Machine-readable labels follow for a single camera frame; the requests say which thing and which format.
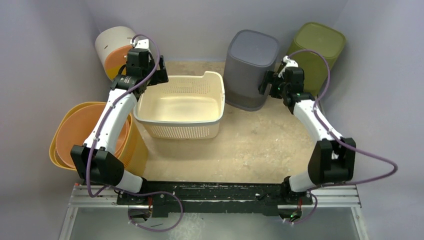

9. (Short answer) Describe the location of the grey plastic basket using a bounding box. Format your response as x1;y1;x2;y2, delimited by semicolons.
222;29;280;112

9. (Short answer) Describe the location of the white plastic basket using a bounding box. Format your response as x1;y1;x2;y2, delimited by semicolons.
133;71;225;140

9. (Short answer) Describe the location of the yellow plastic basket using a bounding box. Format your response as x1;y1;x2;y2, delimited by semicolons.
48;101;149;178

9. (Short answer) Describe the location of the green plastic basket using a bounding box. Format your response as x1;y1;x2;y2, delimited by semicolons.
286;22;347;97

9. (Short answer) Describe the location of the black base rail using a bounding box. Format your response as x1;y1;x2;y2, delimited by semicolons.
117;181;313;218

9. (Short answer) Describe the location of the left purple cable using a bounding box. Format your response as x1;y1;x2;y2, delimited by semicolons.
85;33;184;232

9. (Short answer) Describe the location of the white mini drawer cabinet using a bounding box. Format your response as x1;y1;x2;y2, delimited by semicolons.
94;26;136;81

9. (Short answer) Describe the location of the aluminium frame rail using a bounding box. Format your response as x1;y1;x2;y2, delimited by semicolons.
59;61;369;240

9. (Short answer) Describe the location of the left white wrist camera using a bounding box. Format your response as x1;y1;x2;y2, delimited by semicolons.
130;38;150;51

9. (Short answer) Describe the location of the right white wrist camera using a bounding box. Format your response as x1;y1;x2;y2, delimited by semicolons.
278;55;299;78

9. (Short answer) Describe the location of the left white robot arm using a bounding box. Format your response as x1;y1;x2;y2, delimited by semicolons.
70;48;169;205

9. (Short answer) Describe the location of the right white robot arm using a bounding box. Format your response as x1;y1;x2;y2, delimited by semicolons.
258;66;356;204

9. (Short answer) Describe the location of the orange plastic basin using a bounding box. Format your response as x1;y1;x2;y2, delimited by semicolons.
49;101;134;171

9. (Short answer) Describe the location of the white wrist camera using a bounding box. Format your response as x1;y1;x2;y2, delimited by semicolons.
278;55;299;78
130;38;150;51

